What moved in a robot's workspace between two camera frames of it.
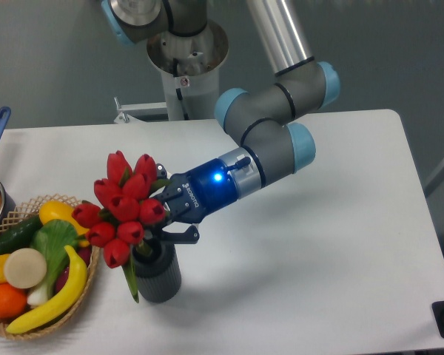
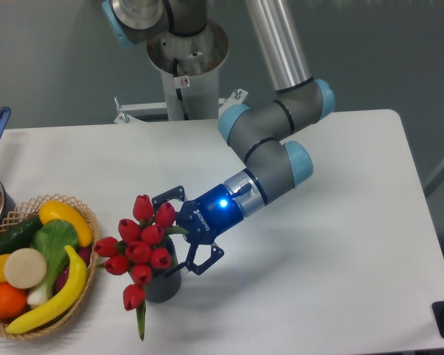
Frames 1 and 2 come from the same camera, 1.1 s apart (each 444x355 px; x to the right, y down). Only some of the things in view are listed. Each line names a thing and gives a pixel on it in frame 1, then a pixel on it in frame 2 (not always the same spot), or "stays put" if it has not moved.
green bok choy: (52, 237) stays put
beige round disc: (25, 268) stays put
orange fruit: (4, 301) stays put
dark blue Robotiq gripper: (192, 195) → (208, 215)
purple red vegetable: (83, 252) stays put
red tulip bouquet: (125, 201) → (142, 245)
